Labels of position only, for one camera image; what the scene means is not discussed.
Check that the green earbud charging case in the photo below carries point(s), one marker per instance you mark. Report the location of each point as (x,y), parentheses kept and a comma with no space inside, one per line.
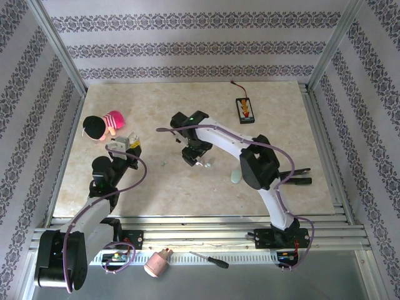
(235,178)

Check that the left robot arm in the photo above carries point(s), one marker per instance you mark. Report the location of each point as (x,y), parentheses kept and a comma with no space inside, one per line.
(56,259)

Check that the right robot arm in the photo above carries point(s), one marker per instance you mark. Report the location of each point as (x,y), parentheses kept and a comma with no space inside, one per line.
(259,162)

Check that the plush doll pink black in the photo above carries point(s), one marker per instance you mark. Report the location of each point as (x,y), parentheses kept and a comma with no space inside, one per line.
(93,126)

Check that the black battery pack with lead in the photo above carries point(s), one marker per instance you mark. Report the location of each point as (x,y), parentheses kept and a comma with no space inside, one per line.
(245,111)

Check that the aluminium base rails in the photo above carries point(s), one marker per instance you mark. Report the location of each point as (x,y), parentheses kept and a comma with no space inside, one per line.
(203,234)

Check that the pink cylindrical canister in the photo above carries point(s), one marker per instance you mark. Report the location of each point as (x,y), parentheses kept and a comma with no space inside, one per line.
(156,264)

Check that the grey metal panel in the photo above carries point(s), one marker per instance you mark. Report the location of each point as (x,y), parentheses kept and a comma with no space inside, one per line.
(250,284)

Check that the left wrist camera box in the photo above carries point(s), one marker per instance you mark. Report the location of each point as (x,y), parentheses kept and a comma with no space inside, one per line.
(120,143)

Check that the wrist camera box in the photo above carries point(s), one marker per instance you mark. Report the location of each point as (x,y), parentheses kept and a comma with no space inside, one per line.
(178,137)
(120,143)

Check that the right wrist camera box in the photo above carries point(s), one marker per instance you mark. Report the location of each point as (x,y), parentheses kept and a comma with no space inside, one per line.
(178,137)

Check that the left aluminium side rail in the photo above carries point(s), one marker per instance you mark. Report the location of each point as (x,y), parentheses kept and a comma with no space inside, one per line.
(72,125)

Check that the aluminium side rail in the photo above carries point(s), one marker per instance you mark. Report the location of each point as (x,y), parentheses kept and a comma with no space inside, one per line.
(317,125)
(72,125)

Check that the right aluminium side rail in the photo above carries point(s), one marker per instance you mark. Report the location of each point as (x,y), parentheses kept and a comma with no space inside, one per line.
(317,125)

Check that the left aluminium frame post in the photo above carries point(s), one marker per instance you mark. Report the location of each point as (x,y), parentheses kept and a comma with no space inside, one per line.
(57,43)

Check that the aluminium frame post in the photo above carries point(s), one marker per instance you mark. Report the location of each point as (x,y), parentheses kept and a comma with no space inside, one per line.
(57,43)
(334,43)

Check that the right aluminium frame post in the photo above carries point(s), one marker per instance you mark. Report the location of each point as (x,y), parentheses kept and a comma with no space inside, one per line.
(334,43)

